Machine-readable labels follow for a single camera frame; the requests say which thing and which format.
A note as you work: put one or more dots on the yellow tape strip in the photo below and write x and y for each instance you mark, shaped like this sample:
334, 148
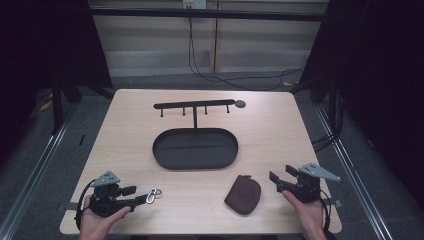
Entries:
45, 106

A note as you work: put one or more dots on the dark curtain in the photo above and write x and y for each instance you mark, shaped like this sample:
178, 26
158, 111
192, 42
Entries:
376, 66
43, 43

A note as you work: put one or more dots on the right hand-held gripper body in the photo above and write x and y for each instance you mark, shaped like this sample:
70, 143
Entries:
308, 190

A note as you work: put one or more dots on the small black floor item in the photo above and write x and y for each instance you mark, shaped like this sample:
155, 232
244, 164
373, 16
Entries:
81, 140

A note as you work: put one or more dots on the person's right hand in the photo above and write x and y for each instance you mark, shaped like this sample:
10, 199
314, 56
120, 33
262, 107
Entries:
310, 218

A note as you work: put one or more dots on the person's left hand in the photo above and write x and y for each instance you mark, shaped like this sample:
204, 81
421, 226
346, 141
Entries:
95, 226

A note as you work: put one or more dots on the black stand leg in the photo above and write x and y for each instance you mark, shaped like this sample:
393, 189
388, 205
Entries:
57, 106
332, 103

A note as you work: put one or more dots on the black horizontal frame bar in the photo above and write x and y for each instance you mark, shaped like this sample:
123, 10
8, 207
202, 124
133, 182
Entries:
206, 14

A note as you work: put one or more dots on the black key rack with tray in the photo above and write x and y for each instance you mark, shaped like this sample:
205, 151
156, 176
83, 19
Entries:
195, 150

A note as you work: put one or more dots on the brown pouch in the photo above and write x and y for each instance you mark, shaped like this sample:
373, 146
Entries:
243, 195

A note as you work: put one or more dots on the white wall socket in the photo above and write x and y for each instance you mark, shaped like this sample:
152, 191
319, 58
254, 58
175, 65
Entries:
195, 3

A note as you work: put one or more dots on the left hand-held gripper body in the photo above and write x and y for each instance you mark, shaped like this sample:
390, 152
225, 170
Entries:
106, 201

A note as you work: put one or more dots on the metal floor rail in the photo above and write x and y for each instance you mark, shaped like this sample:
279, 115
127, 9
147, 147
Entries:
36, 170
353, 173

